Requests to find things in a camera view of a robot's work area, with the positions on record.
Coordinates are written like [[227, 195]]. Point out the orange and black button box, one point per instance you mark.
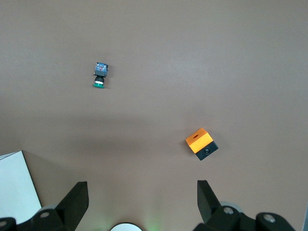
[[199, 142]]

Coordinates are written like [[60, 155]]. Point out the white drawer cabinet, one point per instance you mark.
[[14, 187]]

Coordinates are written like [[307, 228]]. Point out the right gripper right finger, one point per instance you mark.
[[209, 211]]

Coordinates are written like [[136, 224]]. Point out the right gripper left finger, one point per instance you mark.
[[72, 207]]

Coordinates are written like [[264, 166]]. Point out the brown table cover sheet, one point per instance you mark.
[[154, 48]]

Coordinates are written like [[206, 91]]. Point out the green push button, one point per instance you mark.
[[100, 69]]

